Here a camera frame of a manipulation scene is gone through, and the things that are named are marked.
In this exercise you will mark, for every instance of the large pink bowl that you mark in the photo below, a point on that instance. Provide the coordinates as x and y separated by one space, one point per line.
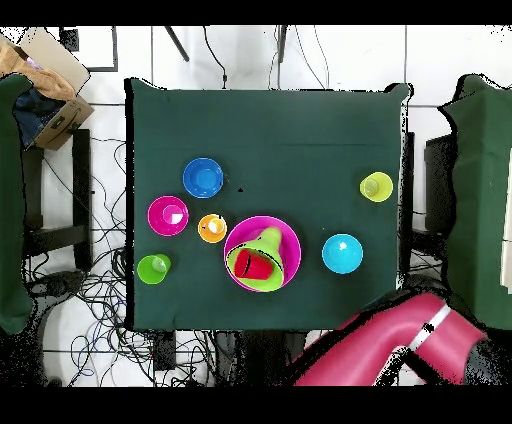
290 248

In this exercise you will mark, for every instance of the red cup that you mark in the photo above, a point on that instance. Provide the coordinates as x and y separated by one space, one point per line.
256 266

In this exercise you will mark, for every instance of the orange cup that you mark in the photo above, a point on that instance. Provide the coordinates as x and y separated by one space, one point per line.
206 234

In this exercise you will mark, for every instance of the large green bowl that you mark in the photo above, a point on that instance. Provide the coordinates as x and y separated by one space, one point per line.
280 276

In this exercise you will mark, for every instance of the small cyan bowl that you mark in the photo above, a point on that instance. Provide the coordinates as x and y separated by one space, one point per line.
352 262

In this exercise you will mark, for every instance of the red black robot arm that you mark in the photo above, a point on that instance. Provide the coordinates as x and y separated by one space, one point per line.
368 348

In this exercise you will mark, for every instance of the small blue bowl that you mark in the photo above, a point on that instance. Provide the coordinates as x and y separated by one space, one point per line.
202 177

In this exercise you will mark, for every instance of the dark green tablecloth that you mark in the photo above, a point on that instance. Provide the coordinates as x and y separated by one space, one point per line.
272 140

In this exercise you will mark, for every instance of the small magenta bowl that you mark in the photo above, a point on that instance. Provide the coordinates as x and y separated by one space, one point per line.
158 216

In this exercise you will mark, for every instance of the tall green cup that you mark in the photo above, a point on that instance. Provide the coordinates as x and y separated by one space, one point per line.
146 270

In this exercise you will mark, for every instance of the yellow cup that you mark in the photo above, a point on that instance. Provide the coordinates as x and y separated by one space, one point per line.
382 188

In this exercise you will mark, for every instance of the black power strip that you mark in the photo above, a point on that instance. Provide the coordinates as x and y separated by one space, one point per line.
164 352

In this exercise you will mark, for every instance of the black tripod leg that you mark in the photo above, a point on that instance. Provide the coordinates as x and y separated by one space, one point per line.
282 44
178 44

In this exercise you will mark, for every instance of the grey chair base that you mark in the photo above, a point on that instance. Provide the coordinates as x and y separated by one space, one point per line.
60 282
420 283

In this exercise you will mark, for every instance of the black box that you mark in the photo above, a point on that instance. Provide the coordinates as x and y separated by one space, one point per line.
438 184

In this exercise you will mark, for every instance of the cardboard box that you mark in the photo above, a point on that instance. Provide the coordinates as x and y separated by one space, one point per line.
60 124

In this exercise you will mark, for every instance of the green cloth covered table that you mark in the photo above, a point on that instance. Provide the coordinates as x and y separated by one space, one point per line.
480 200
10 200

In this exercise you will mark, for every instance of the black stool frame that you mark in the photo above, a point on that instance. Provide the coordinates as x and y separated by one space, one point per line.
82 192

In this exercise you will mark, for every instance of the black floor frame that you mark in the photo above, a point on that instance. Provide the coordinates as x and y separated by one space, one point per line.
115 52

